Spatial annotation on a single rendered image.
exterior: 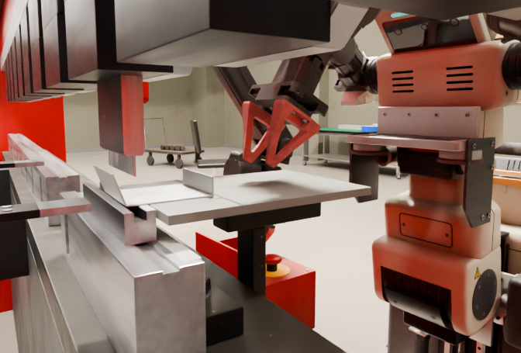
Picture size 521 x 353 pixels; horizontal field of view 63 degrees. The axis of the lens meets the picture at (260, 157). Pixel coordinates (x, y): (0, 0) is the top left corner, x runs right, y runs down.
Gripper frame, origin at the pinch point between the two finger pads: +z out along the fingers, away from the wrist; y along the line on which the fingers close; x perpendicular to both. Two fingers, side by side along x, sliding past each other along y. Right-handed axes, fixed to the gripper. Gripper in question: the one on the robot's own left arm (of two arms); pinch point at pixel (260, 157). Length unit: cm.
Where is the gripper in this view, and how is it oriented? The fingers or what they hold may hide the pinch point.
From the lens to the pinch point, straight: 54.6
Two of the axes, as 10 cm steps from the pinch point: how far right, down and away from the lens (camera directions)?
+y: 5.4, 0.9, -8.4
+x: 7.3, 4.4, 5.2
